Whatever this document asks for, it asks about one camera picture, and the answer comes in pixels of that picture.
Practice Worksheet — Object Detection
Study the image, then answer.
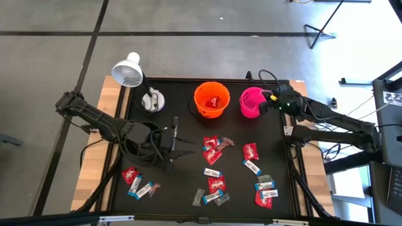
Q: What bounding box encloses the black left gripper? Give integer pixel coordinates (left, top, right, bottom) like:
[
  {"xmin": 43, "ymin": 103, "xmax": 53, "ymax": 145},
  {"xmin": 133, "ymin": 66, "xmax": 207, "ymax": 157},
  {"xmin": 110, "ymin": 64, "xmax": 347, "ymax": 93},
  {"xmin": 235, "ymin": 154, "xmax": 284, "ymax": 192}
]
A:
[{"xmin": 156, "ymin": 116, "xmax": 197, "ymax": 173}]

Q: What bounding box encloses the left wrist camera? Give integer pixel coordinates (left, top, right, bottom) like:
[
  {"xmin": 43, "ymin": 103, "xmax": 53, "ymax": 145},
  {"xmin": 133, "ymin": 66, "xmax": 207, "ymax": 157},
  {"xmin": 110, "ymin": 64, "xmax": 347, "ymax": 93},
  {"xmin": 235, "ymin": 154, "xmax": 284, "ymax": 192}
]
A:
[{"xmin": 158, "ymin": 129, "xmax": 173, "ymax": 151}]

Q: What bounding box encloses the grey side desk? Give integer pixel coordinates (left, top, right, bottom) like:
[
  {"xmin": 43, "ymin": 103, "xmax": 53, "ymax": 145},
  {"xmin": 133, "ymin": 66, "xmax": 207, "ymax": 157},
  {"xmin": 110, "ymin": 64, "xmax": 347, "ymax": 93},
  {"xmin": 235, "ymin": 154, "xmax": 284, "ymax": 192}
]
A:
[{"xmin": 369, "ymin": 61, "xmax": 402, "ymax": 226}]

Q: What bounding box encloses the black support beam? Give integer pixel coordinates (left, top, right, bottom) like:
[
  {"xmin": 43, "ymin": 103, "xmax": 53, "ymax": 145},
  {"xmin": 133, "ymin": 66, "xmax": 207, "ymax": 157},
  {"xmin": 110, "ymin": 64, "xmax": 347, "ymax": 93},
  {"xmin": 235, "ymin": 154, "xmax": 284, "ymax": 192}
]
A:
[{"xmin": 323, "ymin": 150, "xmax": 386, "ymax": 175}]

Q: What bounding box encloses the clear pinkish candy wrapper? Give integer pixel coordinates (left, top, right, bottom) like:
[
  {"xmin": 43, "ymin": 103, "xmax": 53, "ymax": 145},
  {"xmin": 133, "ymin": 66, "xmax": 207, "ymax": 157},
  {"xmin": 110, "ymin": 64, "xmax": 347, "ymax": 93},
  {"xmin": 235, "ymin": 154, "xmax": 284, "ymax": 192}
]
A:
[
  {"xmin": 215, "ymin": 136, "xmax": 236, "ymax": 152},
  {"xmin": 148, "ymin": 183, "xmax": 161, "ymax": 198}
]

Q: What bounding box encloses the black floor tripod stand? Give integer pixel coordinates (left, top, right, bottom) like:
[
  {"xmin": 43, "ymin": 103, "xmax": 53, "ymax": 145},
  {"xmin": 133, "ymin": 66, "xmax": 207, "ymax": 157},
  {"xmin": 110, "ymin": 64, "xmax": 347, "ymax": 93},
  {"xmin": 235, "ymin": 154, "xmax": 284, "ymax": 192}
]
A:
[{"xmin": 303, "ymin": 0, "xmax": 346, "ymax": 50}]

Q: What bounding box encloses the black plastic bucket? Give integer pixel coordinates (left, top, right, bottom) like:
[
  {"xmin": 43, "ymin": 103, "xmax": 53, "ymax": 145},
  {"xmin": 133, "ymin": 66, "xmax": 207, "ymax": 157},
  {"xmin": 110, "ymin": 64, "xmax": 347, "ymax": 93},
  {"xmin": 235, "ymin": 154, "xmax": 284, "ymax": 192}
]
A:
[{"xmin": 124, "ymin": 121, "xmax": 164, "ymax": 161}]

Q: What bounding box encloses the pink plastic bucket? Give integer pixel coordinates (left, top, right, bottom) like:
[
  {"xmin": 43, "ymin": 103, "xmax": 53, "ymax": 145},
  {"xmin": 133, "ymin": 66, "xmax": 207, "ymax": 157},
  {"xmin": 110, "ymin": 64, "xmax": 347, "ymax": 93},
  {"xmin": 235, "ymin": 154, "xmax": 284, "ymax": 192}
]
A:
[{"xmin": 239, "ymin": 87, "xmax": 268, "ymax": 119}]

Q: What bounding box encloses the orange pumpkin bucket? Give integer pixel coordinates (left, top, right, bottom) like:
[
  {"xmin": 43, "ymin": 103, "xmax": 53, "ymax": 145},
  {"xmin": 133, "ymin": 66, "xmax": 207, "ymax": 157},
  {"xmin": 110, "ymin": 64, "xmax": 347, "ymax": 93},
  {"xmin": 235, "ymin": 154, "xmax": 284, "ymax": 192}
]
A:
[{"xmin": 187, "ymin": 81, "xmax": 231, "ymax": 119}]

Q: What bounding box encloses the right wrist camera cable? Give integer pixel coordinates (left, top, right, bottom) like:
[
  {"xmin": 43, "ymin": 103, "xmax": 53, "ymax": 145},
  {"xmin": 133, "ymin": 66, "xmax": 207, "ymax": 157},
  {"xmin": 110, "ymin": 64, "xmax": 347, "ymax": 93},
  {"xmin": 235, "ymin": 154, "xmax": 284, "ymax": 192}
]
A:
[{"xmin": 258, "ymin": 69, "xmax": 283, "ymax": 92}]

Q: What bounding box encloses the black cable loop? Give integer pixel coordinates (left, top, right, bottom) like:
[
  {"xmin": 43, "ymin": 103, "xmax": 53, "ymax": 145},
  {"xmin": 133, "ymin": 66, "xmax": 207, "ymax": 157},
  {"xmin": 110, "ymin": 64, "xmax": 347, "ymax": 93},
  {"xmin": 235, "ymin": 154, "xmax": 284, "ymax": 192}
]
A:
[{"xmin": 320, "ymin": 143, "xmax": 343, "ymax": 161}]

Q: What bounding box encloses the black floor cable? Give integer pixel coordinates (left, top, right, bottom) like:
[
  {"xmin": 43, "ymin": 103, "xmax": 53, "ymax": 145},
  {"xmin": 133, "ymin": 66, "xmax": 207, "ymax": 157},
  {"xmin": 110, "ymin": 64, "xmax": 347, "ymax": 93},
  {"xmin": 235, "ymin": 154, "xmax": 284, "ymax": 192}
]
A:
[{"xmin": 375, "ymin": 122, "xmax": 402, "ymax": 129}]

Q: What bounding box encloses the black table mat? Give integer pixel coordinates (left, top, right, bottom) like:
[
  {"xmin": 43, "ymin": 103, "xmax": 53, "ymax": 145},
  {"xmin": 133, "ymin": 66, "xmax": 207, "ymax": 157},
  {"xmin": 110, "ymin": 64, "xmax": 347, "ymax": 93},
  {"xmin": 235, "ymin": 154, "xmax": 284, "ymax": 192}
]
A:
[{"xmin": 111, "ymin": 77, "xmax": 296, "ymax": 217}]

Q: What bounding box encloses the clear green candy wrapper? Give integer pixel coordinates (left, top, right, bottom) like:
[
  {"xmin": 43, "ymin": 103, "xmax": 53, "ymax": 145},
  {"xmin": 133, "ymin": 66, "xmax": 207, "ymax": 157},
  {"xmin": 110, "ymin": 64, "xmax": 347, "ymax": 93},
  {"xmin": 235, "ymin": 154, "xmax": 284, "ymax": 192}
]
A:
[{"xmin": 192, "ymin": 187, "xmax": 206, "ymax": 207}]

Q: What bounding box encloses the white desk lamp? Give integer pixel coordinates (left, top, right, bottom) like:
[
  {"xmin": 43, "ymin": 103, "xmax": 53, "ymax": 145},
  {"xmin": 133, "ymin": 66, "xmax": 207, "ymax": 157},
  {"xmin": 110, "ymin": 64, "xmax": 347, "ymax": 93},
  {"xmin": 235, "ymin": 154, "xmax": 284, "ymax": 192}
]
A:
[{"xmin": 111, "ymin": 51, "xmax": 166, "ymax": 113}]

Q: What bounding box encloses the grey chair foot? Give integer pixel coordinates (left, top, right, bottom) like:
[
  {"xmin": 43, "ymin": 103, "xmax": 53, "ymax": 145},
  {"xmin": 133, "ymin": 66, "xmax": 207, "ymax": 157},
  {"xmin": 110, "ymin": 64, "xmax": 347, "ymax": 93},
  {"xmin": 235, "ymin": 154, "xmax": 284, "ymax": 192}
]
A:
[{"xmin": 0, "ymin": 133, "xmax": 24, "ymax": 148}]

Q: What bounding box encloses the silver metal bracket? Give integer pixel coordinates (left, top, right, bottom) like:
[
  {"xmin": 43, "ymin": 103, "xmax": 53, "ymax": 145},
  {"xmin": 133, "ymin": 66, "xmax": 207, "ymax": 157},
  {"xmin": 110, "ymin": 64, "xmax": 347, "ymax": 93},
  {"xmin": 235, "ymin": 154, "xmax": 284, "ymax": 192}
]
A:
[
  {"xmin": 99, "ymin": 215, "xmax": 135, "ymax": 223},
  {"xmin": 272, "ymin": 218, "xmax": 310, "ymax": 226}
]

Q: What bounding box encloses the black white marker tag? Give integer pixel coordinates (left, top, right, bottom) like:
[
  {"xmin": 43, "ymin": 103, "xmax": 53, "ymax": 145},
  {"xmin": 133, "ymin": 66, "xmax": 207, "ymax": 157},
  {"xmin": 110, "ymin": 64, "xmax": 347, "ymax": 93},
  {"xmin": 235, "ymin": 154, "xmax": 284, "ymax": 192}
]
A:
[{"xmin": 382, "ymin": 90, "xmax": 402, "ymax": 107}]

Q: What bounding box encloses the black aluminium frame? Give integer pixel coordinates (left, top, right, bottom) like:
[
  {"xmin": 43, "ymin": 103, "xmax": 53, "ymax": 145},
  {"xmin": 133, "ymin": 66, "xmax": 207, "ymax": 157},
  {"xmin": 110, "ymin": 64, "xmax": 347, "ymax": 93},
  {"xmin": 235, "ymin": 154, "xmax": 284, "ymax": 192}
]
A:
[{"xmin": 0, "ymin": 77, "xmax": 340, "ymax": 226}]

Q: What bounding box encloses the white floor cable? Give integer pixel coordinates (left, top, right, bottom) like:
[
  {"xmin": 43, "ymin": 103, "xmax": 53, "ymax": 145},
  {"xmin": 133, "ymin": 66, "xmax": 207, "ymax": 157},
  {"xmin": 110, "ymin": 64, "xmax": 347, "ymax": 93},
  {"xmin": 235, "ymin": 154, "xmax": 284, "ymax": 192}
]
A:
[{"xmin": 345, "ymin": 102, "xmax": 392, "ymax": 125}]

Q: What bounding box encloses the dark laptop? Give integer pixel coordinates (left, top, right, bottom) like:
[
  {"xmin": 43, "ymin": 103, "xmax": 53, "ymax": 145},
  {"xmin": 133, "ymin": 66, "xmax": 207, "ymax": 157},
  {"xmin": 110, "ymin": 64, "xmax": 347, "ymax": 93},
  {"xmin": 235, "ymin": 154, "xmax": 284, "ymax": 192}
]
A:
[{"xmin": 386, "ymin": 166, "xmax": 402, "ymax": 216}]

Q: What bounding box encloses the red candy pack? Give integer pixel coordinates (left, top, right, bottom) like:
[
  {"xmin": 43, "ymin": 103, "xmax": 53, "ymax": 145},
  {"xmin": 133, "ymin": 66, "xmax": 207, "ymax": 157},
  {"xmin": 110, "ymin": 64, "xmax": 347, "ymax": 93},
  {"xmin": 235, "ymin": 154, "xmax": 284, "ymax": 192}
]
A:
[
  {"xmin": 203, "ymin": 147, "xmax": 223, "ymax": 166},
  {"xmin": 204, "ymin": 96, "xmax": 220, "ymax": 109},
  {"xmin": 254, "ymin": 190, "xmax": 273, "ymax": 210},
  {"xmin": 207, "ymin": 175, "xmax": 227, "ymax": 195},
  {"xmin": 121, "ymin": 166, "xmax": 141, "ymax": 185},
  {"xmin": 203, "ymin": 135, "xmax": 220, "ymax": 148},
  {"xmin": 242, "ymin": 143, "xmax": 260, "ymax": 161}
]

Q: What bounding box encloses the black lamp cable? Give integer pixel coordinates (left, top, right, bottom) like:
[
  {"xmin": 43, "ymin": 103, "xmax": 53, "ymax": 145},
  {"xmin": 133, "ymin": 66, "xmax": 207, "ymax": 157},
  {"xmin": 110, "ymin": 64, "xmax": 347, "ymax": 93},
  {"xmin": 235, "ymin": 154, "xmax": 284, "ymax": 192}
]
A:
[{"xmin": 146, "ymin": 90, "xmax": 160, "ymax": 112}]

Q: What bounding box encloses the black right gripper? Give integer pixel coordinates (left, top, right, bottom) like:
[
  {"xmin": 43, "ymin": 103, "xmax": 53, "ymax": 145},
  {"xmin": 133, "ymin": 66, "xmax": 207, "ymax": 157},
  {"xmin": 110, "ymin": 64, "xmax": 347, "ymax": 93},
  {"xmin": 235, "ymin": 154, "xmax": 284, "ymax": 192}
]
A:
[{"xmin": 259, "ymin": 87, "xmax": 304, "ymax": 120}]

